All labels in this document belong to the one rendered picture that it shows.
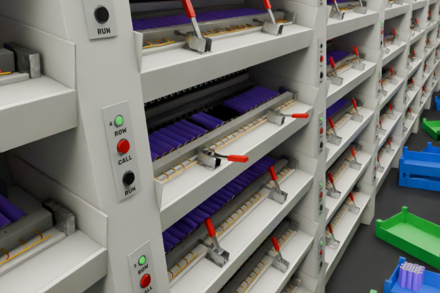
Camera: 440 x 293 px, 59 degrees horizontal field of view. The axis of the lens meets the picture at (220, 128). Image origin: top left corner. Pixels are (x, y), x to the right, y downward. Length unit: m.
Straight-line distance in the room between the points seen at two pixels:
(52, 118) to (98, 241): 0.17
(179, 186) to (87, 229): 0.17
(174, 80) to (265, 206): 0.48
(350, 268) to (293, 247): 0.57
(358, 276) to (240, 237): 0.89
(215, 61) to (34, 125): 0.32
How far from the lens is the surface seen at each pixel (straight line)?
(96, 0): 0.47
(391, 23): 2.40
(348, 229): 1.64
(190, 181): 0.64
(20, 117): 0.42
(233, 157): 0.65
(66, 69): 0.45
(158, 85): 0.54
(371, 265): 1.73
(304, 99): 1.06
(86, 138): 0.46
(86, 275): 0.52
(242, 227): 0.87
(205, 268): 0.77
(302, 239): 1.20
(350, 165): 1.66
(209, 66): 0.63
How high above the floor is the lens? 1.03
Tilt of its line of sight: 18 degrees down
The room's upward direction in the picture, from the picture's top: 5 degrees counter-clockwise
